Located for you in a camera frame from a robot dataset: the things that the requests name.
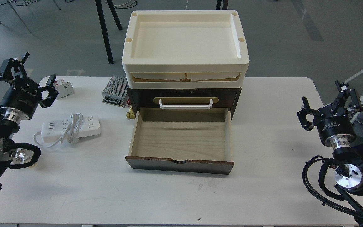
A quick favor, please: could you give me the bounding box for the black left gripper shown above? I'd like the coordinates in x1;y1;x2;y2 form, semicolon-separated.
0;53;59;120

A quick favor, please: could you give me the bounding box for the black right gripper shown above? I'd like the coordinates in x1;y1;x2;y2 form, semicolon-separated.
297;80;363;147

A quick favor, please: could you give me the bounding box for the white power strip with cable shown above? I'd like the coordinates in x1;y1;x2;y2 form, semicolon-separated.
34;113;101;148

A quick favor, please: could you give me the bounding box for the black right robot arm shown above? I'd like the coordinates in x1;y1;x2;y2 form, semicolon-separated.
297;81;363;227

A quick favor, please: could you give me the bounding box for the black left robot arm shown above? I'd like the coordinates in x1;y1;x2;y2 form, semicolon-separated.
0;53;58;190

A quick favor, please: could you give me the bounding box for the silver white pipe valve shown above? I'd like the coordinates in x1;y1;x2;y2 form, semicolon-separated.
11;149;34;165

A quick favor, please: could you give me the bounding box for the silver mesh power supply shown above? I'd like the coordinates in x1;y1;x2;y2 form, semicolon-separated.
102;76;129;107

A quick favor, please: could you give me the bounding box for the brass valve fitting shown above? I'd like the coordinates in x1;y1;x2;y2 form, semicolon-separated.
126;105;136;119

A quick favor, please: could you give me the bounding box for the cream plastic tray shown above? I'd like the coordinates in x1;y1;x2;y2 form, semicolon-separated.
122;10;250;89

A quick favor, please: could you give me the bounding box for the open wooden drawer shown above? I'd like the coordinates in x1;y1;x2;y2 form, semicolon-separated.
125;108;234;174

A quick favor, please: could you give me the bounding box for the white circuit breaker red switch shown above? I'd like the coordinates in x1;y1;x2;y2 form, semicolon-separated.
53;79;75;100

